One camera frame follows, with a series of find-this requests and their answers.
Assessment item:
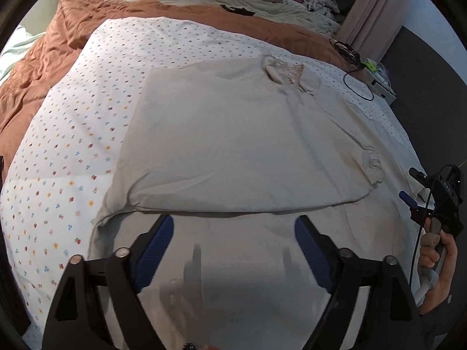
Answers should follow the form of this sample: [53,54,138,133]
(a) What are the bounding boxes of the brown quilt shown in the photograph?
[0,0,353,155]

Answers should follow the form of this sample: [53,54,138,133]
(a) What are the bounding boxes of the white floral bed sheet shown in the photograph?
[0,16,422,340]

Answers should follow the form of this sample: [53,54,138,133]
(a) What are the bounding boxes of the person's right hand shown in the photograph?
[418,222,459,316]

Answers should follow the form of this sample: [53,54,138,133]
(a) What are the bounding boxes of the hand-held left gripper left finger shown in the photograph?
[42,213,174,350]

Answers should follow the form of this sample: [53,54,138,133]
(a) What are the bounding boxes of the black cable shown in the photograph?
[329,38,375,102]

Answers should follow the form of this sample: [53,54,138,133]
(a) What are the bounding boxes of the pink curtain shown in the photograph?
[341,0,402,62]

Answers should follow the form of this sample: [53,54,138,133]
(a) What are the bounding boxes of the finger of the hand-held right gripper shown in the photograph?
[409,168,432,185]
[399,191,420,210]

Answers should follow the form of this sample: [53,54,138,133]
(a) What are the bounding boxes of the person's right forearm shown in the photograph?
[418,297,456,350]

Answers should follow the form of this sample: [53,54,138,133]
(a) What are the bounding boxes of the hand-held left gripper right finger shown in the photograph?
[294,215,421,350]

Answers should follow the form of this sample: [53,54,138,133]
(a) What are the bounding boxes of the small black electronic device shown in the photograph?
[334,42,362,67]

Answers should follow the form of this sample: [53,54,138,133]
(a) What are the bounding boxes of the large beige shirt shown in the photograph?
[88,55,435,350]

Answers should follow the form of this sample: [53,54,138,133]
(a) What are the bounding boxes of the white bedside table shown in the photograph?
[361,66,396,106]

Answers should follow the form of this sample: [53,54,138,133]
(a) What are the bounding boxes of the beige blanket with brown patches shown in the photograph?
[161,0,341,37]

